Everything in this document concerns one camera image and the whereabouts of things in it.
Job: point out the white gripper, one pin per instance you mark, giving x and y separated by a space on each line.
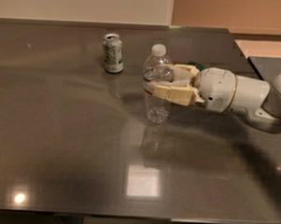
215 88

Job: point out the clear plastic water bottle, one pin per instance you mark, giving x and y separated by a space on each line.
157 72

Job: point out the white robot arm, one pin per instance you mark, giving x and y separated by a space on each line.
256 102

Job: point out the green and yellow sponge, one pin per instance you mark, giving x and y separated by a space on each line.
199 66

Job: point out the green and white soda can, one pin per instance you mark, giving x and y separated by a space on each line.
113 53

